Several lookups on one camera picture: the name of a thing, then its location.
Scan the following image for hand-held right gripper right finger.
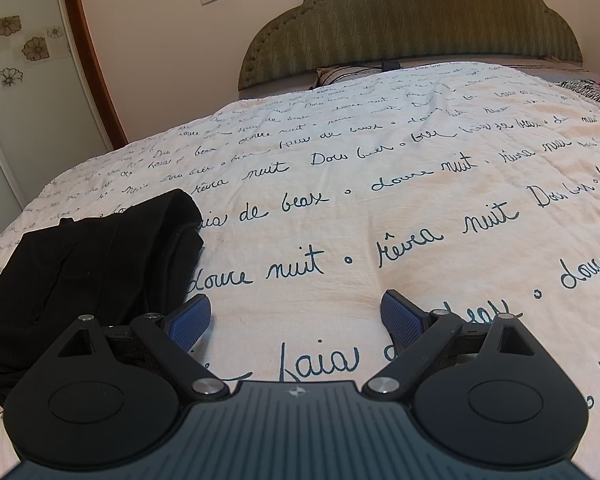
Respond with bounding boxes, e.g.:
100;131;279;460
362;288;538;404

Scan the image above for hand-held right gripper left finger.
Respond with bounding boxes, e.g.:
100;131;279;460
55;294;231;404

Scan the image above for black pants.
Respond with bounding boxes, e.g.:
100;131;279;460
0;188;205;407

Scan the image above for white script printed blanket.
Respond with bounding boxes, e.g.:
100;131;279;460
0;61;600;480

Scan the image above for striped pillow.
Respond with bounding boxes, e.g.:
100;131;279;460
314;64;382;87

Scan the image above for white flower decal door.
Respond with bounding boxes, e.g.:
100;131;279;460
0;0;117;257

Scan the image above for floral zebra patterned quilt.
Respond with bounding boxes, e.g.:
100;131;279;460
554;77;600;112

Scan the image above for green upholstered headboard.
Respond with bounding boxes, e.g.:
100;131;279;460
237;0;584;92

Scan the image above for brown wooden door frame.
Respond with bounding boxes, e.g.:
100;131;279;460
55;0;129;147

